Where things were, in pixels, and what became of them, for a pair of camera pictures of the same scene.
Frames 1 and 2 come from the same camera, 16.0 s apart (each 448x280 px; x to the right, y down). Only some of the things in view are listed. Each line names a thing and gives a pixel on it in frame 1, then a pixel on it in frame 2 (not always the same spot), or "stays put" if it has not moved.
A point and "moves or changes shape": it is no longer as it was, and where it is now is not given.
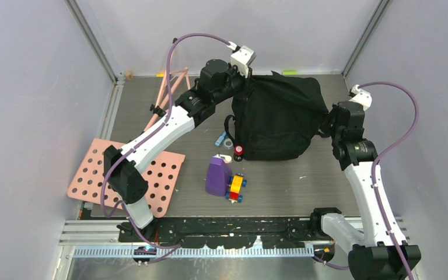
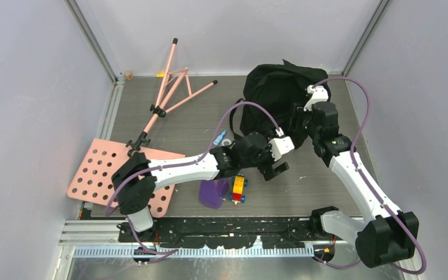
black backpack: [275, 116] moves or changes shape
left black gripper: [245, 83] to [270, 172]
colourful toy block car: [235, 184] stays put
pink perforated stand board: [88, 182] stays put
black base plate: [226, 232] stays put
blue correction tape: [218, 142] stays put
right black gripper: [325, 126] to [297, 115]
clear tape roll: [228, 143] stays put
